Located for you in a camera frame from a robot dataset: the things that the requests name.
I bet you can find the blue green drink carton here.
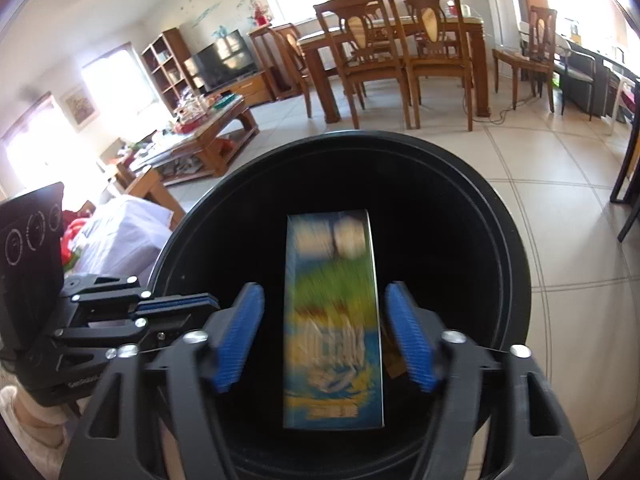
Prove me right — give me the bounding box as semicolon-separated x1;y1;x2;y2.
282;209;386;431

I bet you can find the wooden dining table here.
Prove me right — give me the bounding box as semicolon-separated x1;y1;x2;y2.
298;12;491;123

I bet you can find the wooden television stand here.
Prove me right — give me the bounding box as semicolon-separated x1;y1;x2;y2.
200;71;277;107

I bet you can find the pile of household clutter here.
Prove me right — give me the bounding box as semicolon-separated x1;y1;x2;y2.
167;86;242;135

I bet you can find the small framed wall picture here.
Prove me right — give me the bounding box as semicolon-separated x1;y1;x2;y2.
61;85;100;127

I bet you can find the purple floral tablecloth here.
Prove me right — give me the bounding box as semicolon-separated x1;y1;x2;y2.
65;195;173;301

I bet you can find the wooden coffee table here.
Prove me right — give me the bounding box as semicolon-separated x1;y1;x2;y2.
117;95;261;179

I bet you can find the flat screen television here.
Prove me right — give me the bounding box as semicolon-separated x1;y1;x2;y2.
183;29;259;92

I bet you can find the wooden dining chair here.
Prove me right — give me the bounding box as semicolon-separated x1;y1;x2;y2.
313;0;407;131
384;0;475;132
248;25;288;102
492;6;558;113
275;22;315;118

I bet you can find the black floor cable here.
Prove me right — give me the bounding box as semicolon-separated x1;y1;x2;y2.
462;80;532;126

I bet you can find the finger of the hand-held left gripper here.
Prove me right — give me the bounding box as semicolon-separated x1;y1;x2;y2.
55;307;219;354
62;275;221;321

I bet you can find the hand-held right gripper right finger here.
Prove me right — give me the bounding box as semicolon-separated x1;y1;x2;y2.
384;281;590;480

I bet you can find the black trash bin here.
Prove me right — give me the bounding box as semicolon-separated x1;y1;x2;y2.
148;130;532;480

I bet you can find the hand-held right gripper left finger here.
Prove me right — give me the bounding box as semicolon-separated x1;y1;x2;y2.
62;282;265;480

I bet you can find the dark wooden chair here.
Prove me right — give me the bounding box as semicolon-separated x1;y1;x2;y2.
610;110;640;243

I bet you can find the black armchair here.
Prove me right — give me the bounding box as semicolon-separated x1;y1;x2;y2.
559;40;609;117

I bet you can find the wooden bookshelf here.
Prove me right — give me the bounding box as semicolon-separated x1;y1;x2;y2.
141;27;201;111

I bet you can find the red cushion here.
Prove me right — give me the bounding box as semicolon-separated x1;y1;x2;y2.
62;217;90;261

